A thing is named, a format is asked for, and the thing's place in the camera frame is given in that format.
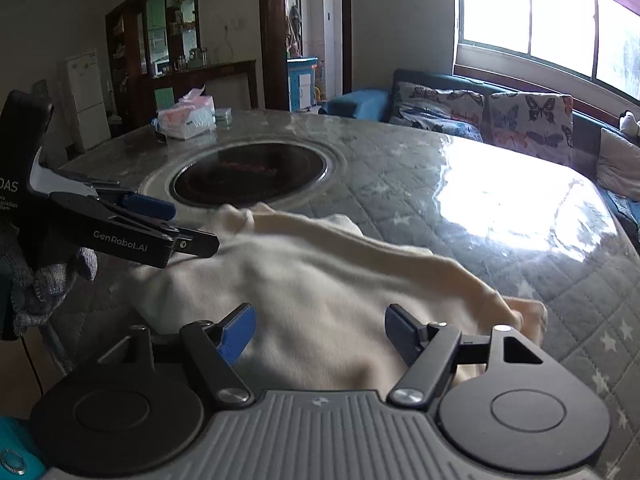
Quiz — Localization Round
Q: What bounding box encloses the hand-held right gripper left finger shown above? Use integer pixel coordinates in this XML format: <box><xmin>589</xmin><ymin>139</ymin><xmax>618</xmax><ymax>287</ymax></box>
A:
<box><xmin>97</xmin><ymin>304</ymin><xmax>258</xmax><ymax>408</ymax></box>

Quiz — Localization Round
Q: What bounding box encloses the white refrigerator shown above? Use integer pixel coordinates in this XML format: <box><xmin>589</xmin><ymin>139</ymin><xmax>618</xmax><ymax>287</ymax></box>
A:
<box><xmin>64</xmin><ymin>50</ymin><xmax>113</xmax><ymax>153</ymax></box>

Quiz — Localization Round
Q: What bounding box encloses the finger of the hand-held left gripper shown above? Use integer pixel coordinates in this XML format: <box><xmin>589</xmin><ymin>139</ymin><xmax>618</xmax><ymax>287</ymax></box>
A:
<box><xmin>95</xmin><ymin>187</ymin><xmax>177</xmax><ymax>222</ymax></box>
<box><xmin>50</xmin><ymin>194</ymin><xmax>221</xmax><ymax>269</ymax></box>

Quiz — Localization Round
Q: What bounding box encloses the wide butterfly print cushion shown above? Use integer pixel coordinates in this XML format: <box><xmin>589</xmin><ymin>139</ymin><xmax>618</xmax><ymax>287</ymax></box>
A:
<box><xmin>389</xmin><ymin>81</ymin><xmax>488</xmax><ymax>143</ymax></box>

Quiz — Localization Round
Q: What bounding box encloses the thin black cable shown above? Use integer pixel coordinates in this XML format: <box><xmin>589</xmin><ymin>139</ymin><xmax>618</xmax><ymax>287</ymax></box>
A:
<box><xmin>19</xmin><ymin>337</ymin><xmax>46</xmax><ymax>396</ymax></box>

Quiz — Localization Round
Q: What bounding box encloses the window with dark frame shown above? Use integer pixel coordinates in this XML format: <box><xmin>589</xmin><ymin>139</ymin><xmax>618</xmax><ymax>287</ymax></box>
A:
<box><xmin>452</xmin><ymin>0</ymin><xmax>640</xmax><ymax>98</ymax></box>

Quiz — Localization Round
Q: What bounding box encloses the dark wooden display cabinet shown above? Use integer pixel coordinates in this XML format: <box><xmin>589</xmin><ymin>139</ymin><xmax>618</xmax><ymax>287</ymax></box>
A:
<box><xmin>105</xmin><ymin>0</ymin><xmax>258</xmax><ymax>136</ymax></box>

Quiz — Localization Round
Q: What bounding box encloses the cream knit sweater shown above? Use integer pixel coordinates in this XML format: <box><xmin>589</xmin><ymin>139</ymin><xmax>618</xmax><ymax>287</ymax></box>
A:
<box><xmin>112</xmin><ymin>202</ymin><xmax>548</xmax><ymax>396</ymax></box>

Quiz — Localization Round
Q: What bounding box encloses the plain grey cushion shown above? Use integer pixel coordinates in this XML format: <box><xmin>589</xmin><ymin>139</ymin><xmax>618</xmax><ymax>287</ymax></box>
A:
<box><xmin>596</xmin><ymin>127</ymin><xmax>640</xmax><ymax>203</ymax></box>

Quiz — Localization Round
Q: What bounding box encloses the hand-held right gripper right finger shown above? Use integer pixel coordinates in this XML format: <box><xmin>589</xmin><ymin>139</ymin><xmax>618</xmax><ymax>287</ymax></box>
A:
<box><xmin>384</xmin><ymin>304</ymin><xmax>546</xmax><ymax>408</ymax></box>

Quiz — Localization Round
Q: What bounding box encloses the square butterfly print cushion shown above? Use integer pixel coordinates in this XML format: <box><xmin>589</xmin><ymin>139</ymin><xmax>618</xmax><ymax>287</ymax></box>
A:
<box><xmin>487</xmin><ymin>91</ymin><xmax>575</xmax><ymax>167</ymax></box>

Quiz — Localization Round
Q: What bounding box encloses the dark wooden door frame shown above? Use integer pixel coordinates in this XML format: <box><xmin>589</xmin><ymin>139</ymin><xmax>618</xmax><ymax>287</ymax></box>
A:
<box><xmin>257</xmin><ymin>0</ymin><xmax>353</xmax><ymax>111</ymax></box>

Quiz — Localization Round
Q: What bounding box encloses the light blue cabinet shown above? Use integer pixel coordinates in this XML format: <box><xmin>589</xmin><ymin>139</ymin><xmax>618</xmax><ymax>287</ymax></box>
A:
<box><xmin>286</xmin><ymin>56</ymin><xmax>319</xmax><ymax>112</ymax></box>

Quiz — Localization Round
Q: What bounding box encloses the round black induction cooktop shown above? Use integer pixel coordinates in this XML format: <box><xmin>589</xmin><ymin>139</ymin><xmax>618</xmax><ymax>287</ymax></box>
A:
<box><xmin>170</xmin><ymin>141</ymin><xmax>331</xmax><ymax>207</ymax></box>

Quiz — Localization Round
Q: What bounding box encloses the pink and white tissue pack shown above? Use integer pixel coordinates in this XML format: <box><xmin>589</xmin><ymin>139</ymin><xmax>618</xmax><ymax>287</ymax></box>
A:
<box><xmin>152</xmin><ymin>87</ymin><xmax>217</xmax><ymax>142</ymax></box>

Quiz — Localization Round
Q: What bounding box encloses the dark blue sofa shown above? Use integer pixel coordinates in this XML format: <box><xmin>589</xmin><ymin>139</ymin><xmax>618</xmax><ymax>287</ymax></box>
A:
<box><xmin>320</xmin><ymin>69</ymin><xmax>640</xmax><ymax>241</ymax></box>

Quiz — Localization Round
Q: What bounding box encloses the person's left hand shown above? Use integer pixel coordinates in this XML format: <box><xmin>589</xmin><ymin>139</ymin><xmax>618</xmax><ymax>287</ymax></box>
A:
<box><xmin>0</xmin><ymin>225</ymin><xmax>99</xmax><ymax>329</ymax></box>

